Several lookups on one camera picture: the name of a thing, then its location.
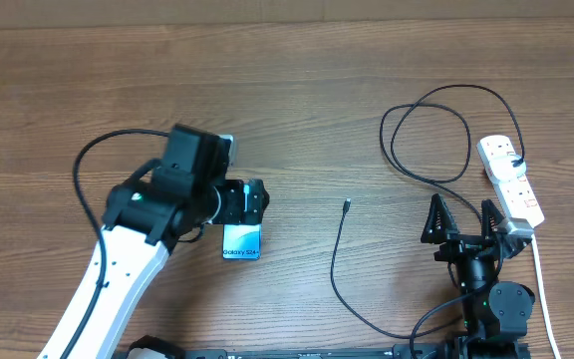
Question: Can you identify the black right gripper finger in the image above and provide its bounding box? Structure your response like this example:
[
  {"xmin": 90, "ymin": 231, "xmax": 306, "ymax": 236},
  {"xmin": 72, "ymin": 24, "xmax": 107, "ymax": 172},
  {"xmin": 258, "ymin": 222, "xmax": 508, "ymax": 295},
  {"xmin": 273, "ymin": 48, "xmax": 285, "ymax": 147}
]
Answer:
[
  {"xmin": 481, "ymin": 199, "xmax": 504, "ymax": 238},
  {"xmin": 421, "ymin": 193, "xmax": 458, "ymax": 244}
]

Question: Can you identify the Galaxy S24 smartphone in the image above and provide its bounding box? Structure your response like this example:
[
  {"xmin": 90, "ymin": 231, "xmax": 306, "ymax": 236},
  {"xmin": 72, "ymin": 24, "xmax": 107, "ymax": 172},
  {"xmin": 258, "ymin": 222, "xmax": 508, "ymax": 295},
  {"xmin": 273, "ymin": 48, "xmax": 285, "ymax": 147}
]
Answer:
[{"xmin": 222, "ymin": 224, "xmax": 262, "ymax": 260}]

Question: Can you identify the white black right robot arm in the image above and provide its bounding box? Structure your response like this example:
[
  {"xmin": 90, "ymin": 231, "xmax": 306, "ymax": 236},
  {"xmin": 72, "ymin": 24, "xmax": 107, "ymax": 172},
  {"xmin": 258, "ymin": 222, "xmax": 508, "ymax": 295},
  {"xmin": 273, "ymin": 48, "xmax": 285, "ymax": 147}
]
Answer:
[{"xmin": 409, "ymin": 193, "xmax": 535, "ymax": 359}]

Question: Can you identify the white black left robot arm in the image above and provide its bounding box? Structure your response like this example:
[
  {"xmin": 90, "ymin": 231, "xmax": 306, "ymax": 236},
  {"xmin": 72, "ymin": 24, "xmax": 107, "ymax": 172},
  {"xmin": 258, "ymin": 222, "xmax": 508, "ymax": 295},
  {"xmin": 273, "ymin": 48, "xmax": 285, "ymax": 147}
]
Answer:
[{"xmin": 40, "ymin": 124, "xmax": 270, "ymax": 358}]

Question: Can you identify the white charger adapter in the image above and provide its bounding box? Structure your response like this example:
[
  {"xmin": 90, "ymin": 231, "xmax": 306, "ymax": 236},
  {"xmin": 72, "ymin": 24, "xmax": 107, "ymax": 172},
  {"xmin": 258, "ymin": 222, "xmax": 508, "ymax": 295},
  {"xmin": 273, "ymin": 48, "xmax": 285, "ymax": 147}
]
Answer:
[{"xmin": 487, "ymin": 154, "xmax": 526, "ymax": 183}]

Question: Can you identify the white power strip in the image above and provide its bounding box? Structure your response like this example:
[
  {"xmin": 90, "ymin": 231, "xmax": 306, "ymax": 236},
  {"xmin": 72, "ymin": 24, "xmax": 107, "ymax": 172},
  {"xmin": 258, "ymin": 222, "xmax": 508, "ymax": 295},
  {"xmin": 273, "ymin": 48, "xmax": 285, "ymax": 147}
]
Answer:
[{"xmin": 476, "ymin": 135, "xmax": 545, "ymax": 228}]

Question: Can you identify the white power strip cord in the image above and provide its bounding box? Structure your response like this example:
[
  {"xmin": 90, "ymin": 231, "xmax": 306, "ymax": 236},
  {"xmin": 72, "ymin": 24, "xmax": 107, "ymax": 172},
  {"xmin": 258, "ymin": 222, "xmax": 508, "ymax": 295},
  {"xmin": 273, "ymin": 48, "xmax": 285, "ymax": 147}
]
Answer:
[{"xmin": 530, "ymin": 234, "xmax": 562, "ymax": 359}]

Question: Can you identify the black USB charging cable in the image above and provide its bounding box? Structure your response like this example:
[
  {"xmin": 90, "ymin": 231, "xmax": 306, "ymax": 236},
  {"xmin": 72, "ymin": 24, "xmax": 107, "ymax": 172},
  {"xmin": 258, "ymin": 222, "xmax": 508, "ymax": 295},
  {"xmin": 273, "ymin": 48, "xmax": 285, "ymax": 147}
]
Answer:
[{"xmin": 330, "ymin": 83, "xmax": 526, "ymax": 341}]

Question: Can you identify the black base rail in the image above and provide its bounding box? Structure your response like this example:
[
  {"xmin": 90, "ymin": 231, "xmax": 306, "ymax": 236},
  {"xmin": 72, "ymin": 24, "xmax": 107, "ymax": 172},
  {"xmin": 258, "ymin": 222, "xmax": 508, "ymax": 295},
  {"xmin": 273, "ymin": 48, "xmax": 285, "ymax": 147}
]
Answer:
[{"xmin": 112, "ymin": 334, "xmax": 532, "ymax": 359}]

